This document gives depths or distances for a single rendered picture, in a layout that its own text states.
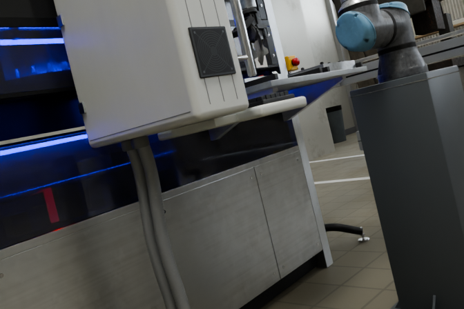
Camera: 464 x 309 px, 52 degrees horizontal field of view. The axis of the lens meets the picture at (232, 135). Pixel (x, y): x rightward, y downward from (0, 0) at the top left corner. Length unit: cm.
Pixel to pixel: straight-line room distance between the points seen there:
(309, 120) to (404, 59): 553
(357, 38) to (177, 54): 58
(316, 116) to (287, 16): 152
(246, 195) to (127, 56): 93
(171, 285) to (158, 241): 13
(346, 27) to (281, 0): 576
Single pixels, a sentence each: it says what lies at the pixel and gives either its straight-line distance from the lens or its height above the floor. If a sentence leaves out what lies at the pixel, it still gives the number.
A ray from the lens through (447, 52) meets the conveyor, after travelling 275.
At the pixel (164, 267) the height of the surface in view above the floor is 44.
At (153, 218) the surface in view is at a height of 57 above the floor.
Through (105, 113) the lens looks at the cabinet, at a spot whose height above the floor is 88.
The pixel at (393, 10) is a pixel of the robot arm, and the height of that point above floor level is 99.
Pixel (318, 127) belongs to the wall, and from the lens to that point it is 718.
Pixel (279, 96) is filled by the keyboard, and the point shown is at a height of 82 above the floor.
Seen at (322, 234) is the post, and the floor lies 15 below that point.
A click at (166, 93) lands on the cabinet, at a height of 88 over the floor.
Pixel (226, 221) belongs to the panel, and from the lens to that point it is 186.
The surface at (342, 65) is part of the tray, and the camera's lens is 199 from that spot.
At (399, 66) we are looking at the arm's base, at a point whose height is 83.
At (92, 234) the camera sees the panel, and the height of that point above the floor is 55.
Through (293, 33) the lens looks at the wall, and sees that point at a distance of 720.
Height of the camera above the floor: 78
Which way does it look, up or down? 1 degrees down
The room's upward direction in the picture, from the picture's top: 14 degrees counter-clockwise
